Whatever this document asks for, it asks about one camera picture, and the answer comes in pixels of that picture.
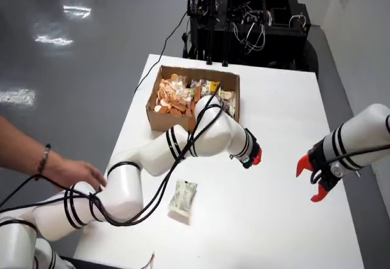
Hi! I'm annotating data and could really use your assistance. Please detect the white wire bundle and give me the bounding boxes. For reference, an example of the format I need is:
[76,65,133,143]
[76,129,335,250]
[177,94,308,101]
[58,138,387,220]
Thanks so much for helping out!
[233,2,266,52]

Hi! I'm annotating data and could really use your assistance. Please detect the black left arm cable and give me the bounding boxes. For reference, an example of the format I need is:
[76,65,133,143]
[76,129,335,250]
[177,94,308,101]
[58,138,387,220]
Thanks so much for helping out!
[0,82,225,230]

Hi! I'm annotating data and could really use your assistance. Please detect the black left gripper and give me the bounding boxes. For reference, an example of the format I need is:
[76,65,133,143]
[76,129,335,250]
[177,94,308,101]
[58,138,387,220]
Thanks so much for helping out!
[230,128,263,169]

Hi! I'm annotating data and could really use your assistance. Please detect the black stand pole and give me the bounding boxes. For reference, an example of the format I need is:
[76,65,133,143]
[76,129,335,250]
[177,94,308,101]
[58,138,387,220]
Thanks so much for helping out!
[221,0,237,68]
[205,15,214,66]

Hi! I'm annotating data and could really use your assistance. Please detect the black equipment cart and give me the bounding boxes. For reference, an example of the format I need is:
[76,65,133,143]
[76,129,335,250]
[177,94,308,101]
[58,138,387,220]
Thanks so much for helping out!
[182,0,319,72]

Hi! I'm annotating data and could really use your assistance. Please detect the white packet brown print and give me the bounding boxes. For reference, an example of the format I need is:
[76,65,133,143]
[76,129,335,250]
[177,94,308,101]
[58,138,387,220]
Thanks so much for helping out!
[219,89,236,117]

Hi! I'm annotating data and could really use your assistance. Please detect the brown biscuit pack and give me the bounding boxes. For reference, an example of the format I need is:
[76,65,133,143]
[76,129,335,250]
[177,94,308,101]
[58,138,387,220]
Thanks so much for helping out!
[166,100,196,118]

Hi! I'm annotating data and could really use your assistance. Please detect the brown cardboard box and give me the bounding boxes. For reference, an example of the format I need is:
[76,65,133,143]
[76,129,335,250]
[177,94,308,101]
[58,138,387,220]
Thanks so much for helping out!
[145,65,241,133]

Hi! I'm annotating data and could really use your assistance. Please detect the orange cracker clear bag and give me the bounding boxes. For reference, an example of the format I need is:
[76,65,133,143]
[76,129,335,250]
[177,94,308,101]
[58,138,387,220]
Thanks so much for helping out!
[157,73,188,107]

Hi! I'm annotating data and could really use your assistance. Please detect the short white wire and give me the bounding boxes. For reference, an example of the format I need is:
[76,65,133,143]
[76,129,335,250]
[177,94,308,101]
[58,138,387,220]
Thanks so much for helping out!
[288,13,307,29]

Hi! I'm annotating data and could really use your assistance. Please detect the long black power cable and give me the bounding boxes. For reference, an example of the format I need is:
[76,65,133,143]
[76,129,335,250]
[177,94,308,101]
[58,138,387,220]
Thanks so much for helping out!
[133,10,189,93]

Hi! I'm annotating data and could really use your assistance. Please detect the white packet chocolate picture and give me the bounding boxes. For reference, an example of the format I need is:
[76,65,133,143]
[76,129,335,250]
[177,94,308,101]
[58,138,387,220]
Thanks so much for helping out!
[191,79,211,95]

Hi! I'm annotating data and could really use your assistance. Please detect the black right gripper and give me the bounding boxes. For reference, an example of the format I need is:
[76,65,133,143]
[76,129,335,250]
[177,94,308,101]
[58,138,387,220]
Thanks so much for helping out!
[296,142,345,203]

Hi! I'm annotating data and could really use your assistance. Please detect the coloured wire bundle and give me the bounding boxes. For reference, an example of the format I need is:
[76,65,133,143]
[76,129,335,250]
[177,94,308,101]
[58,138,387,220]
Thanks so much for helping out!
[143,251,156,269]

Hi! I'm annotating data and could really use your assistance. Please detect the pastel wafer pack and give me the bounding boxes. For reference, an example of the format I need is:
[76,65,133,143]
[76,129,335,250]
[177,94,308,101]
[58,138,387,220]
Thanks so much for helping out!
[176,88,196,105]

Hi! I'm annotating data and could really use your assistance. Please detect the bare human forearm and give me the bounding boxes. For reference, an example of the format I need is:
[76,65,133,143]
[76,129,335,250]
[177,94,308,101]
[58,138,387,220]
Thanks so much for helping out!
[0,115,49,177]

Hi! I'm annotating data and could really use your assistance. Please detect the dark beaded bracelet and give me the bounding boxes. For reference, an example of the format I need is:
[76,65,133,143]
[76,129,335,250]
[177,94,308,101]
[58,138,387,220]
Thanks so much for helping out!
[35,143,52,181]

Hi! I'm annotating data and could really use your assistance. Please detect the bare human hand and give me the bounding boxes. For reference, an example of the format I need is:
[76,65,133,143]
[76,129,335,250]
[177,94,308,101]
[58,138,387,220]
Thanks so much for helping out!
[42,152,108,190]

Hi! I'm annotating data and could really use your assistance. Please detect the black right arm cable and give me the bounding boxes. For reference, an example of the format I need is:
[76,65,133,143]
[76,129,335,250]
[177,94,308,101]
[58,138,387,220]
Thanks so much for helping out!
[309,144,390,186]

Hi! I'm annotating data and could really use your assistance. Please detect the round sandwich cookie pack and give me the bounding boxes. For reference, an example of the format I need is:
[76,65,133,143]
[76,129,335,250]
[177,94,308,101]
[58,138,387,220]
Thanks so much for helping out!
[154,97,171,114]

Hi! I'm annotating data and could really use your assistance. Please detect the white snack packet with text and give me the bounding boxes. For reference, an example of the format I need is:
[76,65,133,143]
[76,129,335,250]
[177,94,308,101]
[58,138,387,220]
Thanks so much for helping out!
[167,179,198,221]

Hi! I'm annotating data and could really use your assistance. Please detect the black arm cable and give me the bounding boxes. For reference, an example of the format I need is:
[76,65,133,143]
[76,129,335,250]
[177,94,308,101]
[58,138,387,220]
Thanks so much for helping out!
[0,82,225,230]
[309,144,390,186]

